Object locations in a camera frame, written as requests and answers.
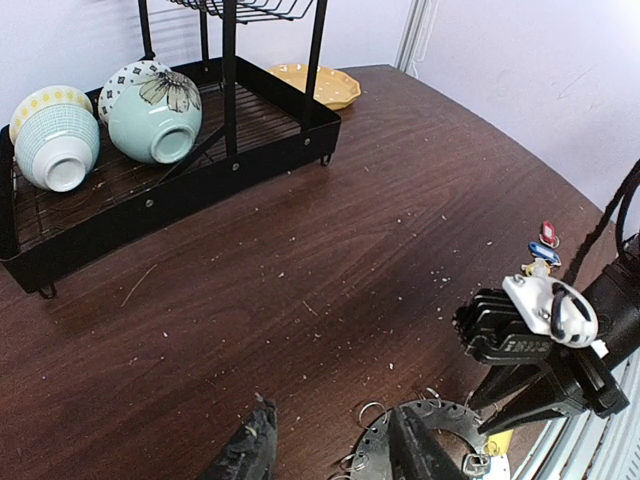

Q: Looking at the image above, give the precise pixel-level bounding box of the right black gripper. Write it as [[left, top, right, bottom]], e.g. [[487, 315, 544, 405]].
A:
[[466, 346, 630, 434]]

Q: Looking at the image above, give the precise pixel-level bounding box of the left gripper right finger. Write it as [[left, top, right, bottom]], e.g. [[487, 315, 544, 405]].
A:
[[388, 407, 467, 480]]

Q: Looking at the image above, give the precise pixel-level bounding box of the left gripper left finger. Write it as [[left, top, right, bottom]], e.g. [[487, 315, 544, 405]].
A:
[[202, 398, 278, 480]]

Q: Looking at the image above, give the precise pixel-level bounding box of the grey perforated keyring disc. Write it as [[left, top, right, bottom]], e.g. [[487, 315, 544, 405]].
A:
[[334, 388, 511, 479]]

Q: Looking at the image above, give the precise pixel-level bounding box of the yellow key tag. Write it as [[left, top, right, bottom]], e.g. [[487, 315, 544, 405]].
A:
[[462, 430, 513, 480], [521, 258, 552, 277]]

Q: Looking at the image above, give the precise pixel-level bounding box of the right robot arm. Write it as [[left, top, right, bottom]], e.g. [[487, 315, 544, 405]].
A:
[[454, 258, 639, 435]]

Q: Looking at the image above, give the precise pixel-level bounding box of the blue key tag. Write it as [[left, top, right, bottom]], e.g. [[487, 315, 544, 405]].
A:
[[528, 242, 562, 267]]

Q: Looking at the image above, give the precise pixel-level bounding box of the red key tag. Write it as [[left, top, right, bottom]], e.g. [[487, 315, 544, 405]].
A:
[[539, 221, 560, 249]]

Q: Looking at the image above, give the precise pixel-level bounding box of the light blue floral bowl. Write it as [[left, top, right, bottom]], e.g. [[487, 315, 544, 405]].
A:
[[107, 70, 203, 165]]

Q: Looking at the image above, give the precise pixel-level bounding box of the yellow dotted plate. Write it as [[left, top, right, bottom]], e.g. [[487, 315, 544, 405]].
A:
[[268, 63, 362, 111]]

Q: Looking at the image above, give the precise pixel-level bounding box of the light blue ribbed bowl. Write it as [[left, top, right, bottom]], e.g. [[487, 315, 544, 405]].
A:
[[14, 104, 100, 193]]

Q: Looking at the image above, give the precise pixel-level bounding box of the cream patterned bowl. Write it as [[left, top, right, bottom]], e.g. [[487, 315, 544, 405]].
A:
[[9, 85, 93, 144]]

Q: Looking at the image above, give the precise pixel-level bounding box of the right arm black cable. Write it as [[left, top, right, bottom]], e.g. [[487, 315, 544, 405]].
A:
[[562, 157, 640, 291]]

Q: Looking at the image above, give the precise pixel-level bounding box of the black wire dish rack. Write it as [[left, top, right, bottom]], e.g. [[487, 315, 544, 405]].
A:
[[1, 1, 341, 299]]

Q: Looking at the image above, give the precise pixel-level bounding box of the right aluminium frame post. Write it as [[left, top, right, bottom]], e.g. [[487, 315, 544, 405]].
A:
[[394, 0, 440, 78]]

